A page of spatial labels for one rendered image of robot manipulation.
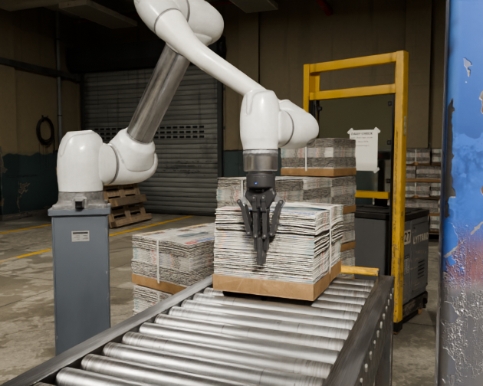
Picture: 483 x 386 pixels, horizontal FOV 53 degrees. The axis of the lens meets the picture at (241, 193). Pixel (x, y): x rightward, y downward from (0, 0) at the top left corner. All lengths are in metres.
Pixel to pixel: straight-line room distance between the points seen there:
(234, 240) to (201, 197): 8.49
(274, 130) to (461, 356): 1.08
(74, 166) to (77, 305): 0.48
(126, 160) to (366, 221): 2.13
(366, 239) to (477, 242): 3.42
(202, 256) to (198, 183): 7.80
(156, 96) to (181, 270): 0.72
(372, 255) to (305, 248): 2.34
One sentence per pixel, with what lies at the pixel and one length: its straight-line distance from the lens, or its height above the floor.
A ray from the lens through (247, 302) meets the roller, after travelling 1.32.
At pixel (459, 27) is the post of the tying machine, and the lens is 0.18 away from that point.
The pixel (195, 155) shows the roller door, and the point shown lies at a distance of 9.83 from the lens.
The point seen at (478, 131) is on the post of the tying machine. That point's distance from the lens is 0.18.
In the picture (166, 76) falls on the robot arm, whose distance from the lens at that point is 1.74.
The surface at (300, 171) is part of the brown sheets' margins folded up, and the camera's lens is 3.01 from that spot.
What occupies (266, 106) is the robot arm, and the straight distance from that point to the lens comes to 1.23.
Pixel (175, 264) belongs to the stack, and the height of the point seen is 0.73.
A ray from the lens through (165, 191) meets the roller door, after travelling 10.19.
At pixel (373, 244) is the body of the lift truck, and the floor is 0.56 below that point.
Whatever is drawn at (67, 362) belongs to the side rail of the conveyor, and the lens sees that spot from 1.01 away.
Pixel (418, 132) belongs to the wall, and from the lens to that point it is 8.72.
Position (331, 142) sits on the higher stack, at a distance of 2.90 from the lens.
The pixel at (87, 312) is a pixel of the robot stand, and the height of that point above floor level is 0.63.
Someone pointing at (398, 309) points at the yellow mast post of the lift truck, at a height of 0.19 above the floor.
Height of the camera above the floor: 1.18
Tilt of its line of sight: 4 degrees down
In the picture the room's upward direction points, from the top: straight up
